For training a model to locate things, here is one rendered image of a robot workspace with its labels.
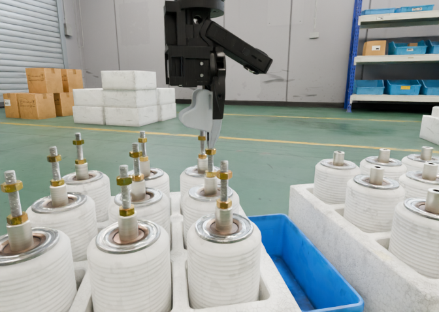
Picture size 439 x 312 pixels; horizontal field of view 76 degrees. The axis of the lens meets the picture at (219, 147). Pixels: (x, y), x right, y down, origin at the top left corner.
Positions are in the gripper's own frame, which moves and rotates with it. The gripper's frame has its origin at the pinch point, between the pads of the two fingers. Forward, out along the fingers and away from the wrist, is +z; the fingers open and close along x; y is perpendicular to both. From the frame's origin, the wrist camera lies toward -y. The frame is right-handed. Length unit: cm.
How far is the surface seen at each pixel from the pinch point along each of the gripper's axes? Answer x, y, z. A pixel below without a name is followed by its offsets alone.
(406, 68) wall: -325, -391, -31
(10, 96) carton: -358, 168, 9
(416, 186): 5.0, -37.6, 9.9
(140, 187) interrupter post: 0.0, 11.9, 7.2
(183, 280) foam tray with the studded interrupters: 11.3, 7.0, 16.4
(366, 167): -8.0, -38.0, 10.1
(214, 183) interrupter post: 1.0, 0.2, 7.2
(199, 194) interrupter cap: 0.5, 2.7, 9.1
